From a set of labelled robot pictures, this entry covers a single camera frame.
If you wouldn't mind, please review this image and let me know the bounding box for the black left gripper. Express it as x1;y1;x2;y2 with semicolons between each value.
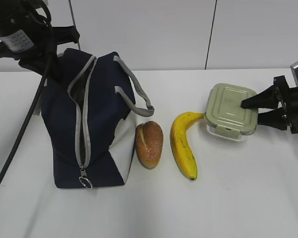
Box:
0;26;79;84

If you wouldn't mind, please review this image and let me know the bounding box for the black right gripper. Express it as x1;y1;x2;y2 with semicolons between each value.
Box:
241;76;298;134

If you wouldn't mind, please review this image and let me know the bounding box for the green lid glass container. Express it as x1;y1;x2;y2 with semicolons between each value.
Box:
204;83;258;142

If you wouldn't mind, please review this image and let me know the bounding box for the navy and white lunch bag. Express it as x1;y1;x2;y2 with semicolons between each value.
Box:
41;49;154;189

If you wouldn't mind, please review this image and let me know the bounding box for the yellow banana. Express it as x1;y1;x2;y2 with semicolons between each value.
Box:
170;112;204;181

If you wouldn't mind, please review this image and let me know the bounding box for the brown bread roll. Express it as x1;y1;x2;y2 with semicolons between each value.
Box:
136;121;163;169

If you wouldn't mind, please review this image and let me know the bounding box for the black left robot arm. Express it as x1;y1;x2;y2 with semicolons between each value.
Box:
0;0;79;81

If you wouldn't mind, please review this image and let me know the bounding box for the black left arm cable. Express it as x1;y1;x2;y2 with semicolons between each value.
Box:
0;0;56;203

